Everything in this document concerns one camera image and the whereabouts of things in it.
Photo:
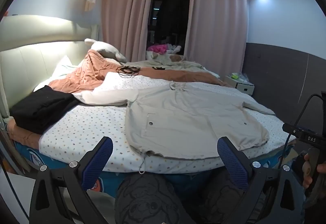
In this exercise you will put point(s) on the beige jacket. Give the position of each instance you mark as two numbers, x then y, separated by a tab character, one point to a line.
183	117

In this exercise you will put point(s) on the beige crumpled blanket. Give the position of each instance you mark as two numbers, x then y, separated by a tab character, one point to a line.
183	64

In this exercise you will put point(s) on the orange quilt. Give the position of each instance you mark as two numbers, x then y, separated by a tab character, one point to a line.
84	73

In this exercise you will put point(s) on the person's right leg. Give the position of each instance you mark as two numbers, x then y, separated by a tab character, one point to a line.
216	201

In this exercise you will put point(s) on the person's right hand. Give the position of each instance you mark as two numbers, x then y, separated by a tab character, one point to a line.
307	168

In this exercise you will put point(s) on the yellow-green small object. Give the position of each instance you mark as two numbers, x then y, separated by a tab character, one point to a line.
234	76

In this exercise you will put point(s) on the person's leg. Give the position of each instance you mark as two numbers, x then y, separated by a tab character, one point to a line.
150	201
216	201

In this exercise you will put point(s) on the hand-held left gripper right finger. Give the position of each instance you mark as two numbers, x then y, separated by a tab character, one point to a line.
230	160

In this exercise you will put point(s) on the white dotted blanket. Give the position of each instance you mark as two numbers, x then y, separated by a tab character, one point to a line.
84	127

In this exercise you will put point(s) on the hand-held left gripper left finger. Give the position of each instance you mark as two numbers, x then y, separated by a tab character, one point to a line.
100	160

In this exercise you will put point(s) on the pale white pillow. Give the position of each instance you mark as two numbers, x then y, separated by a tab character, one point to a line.
63	67

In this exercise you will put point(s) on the small white plush toy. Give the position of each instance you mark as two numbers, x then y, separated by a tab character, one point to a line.
174	48

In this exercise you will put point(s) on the blue mattress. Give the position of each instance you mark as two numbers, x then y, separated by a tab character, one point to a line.
23	148

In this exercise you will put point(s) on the grey pillow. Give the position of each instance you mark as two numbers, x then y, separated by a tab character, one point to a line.
107	48

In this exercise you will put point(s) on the cream padded headboard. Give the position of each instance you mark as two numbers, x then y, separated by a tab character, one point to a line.
30	61

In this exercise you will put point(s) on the pink plush toy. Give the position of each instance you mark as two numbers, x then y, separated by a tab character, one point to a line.
156	49

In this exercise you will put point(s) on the brown plush toy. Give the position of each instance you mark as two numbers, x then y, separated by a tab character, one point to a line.
175	58

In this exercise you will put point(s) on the dark window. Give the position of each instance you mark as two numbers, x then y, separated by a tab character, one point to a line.
170	10

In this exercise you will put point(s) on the person's right forearm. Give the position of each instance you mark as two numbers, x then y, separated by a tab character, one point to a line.
315	208

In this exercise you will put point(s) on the black folded clothes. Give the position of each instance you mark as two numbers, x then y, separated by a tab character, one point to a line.
43	106

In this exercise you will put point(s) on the person's left leg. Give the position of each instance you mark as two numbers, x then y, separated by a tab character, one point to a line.
150	201

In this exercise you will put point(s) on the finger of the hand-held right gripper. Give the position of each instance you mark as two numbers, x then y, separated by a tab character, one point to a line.
293	131

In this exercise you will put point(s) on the white nightstand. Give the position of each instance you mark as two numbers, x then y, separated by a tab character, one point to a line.
244	89

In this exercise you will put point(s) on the small black object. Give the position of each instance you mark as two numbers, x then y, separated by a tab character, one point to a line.
158	68

